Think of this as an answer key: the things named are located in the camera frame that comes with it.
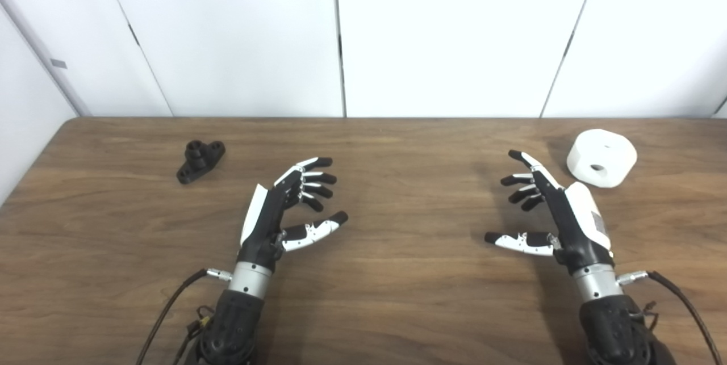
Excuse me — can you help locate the black flanged holder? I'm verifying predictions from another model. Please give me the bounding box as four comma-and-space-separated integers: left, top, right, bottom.
176, 140, 227, 185

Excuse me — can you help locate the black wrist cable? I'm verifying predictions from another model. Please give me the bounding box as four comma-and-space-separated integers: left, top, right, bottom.
616, 270, 723, 365
135, 267, 233, 365

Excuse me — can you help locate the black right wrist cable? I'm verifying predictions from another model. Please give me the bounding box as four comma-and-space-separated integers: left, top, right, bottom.
616, 270, 723, 365

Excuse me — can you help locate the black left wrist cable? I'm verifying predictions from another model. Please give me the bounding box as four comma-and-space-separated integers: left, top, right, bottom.
135, 267, 233, 365

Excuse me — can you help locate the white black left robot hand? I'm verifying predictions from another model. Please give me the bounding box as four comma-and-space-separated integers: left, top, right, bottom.
236, 156, 349, 274

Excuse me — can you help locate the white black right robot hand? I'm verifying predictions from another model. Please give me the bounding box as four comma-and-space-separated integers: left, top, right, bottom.
484, 149, 616, 275

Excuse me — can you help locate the round white piece with hole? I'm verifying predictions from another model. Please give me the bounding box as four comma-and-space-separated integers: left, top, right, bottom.
566, 129, 638, 188

